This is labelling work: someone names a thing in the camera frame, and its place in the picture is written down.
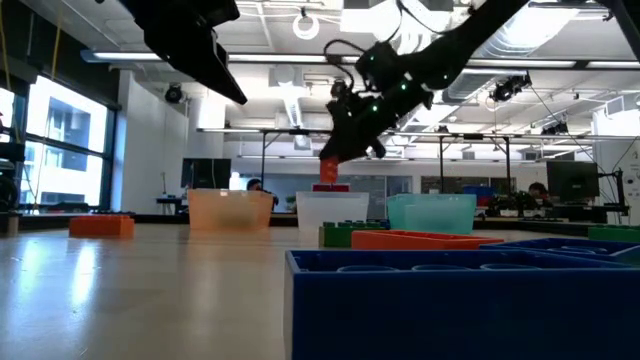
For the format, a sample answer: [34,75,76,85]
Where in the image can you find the dark green potted plants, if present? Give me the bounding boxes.
[487,192,540,218]

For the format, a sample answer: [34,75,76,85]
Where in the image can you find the translucent teal plastic bin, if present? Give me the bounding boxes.
[386,193,478,236]

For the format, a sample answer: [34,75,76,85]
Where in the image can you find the black aluminium table frame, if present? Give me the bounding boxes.
[19,209,640,237]

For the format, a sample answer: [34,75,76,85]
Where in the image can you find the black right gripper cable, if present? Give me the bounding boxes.
[323,38,371,94]

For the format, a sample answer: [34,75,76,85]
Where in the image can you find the large room window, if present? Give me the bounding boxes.
[0,74,119,211]

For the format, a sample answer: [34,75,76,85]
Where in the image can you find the black ceiling track lights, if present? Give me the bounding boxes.
[488,73,533,104]
[540,120,570,137]

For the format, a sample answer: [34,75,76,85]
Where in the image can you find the black metal workstation frame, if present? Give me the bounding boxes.
[389,132,594,195]
[197,127,337,191]

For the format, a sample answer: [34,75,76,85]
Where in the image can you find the white ring light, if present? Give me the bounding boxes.
[292,13,321,42]

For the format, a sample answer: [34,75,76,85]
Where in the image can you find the translucent orange plastic bin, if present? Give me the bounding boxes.
[187,188,275,232]

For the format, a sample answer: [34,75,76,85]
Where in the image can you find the green toy building block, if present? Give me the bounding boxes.
[587,225,640,244]
[318,221,387,249]

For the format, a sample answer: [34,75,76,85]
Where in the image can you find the white ceiling light fixture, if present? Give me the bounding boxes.
[340,0,471,56]

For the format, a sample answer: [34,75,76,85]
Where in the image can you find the black desk monitor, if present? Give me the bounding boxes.
[546,160,601,200]

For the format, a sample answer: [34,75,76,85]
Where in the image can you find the orange toy building block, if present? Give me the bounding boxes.
[68,214,136,239]
[351,229,505,251]
[319,156,341,185]

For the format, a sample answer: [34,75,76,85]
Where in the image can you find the long ceiling light strip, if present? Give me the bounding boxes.
[79,48,640,71]

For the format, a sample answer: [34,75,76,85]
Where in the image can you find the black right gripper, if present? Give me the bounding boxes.
[319,92,416,164]

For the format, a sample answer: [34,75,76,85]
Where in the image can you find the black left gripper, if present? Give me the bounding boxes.
[122,0,249,105]

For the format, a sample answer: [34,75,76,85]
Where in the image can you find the silver ventilation duct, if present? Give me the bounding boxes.
[444,0,581,103]

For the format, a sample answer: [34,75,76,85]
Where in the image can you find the clear plastic bin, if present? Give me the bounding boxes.
[295,191,370,234]

